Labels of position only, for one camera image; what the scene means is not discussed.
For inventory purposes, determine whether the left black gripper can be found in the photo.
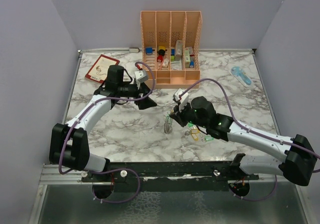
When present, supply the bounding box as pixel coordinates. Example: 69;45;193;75
118;80;158;109

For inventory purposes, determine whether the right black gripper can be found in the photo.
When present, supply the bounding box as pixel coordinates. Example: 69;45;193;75
170;100;208;129

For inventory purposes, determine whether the metal keyring with yellow grip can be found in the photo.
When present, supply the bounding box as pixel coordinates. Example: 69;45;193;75
163;113;173;134

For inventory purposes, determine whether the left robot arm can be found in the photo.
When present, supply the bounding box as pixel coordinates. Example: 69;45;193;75
49;62;157;182

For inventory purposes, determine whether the yellow tag key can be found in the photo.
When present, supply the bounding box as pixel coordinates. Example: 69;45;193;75
184;129;200;141

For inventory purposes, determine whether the small white red box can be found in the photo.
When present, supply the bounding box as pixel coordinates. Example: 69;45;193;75
162;58;169;68

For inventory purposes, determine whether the light green tag key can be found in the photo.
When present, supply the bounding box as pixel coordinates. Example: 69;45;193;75
201;136;214;142

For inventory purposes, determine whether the blue toy block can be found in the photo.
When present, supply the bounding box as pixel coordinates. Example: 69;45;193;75
145;47;154;55

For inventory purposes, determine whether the red black toy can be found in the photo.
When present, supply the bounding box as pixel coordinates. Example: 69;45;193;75
156;49;166;62

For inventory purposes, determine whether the red book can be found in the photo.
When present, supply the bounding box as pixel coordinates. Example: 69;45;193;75
85;54;120;83

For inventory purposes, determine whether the grey green box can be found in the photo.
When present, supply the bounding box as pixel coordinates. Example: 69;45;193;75
174;40;183;61

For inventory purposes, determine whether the peach desk organizer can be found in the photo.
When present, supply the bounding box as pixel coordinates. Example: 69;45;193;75
140;11;203;89

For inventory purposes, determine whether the blue packaged item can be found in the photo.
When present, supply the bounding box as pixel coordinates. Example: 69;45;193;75
230;66;253;88

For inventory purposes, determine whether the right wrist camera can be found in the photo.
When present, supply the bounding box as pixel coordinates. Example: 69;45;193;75
173;88;189;112

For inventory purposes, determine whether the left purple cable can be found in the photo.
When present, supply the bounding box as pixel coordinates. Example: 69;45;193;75
58;61;156;204

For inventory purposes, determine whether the purple cable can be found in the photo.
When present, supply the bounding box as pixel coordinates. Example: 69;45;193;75
182;78;320;202
58;61;156;204

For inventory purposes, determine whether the white wall plug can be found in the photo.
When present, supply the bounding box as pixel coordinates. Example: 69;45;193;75
128;47;140;53

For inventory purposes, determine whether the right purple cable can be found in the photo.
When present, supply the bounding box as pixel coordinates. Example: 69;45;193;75
182;78;320;202

